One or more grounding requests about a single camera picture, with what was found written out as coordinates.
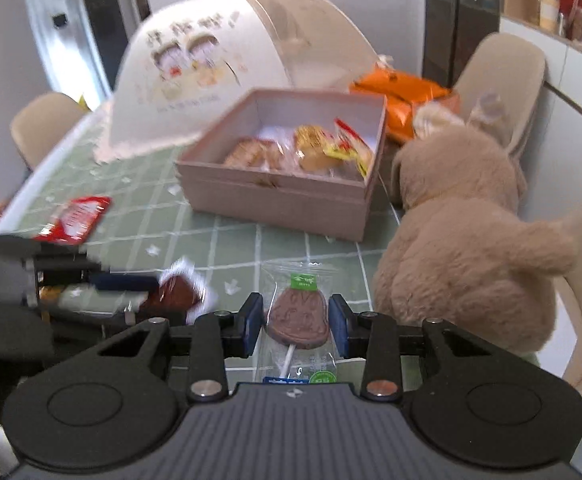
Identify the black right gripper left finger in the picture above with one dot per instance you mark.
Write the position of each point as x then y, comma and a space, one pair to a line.
218, 336

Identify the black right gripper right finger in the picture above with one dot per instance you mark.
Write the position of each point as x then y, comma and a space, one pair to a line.
374, 337

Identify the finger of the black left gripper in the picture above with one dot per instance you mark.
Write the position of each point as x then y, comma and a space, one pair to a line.
54, 265

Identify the red snack packet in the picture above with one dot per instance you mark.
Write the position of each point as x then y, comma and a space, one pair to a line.
74, 221

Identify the brown snack packet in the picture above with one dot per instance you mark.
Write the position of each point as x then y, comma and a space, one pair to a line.
182, 297

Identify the chocolate lollipop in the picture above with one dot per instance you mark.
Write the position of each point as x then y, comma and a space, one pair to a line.
297, 347

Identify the green grid tablecloth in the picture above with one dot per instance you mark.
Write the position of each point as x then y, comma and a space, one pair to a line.
150, 225

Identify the beige plush bunny toy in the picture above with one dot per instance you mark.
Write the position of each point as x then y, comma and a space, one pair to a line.
461, 252

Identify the beige chair left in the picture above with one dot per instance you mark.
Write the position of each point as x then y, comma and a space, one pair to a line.
42, 124

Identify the beige chair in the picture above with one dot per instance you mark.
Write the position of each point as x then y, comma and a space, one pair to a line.
42, 124
513, 68

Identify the pink open gift box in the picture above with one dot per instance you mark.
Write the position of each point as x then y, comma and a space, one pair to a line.
291, 198

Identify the orange snack bag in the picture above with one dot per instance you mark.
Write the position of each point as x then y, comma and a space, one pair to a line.
404, 94

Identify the beige chair right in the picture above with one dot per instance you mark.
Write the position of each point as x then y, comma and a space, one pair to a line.
513, 68

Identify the white mesh food cover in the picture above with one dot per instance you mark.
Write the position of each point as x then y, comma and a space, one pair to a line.
191, 61

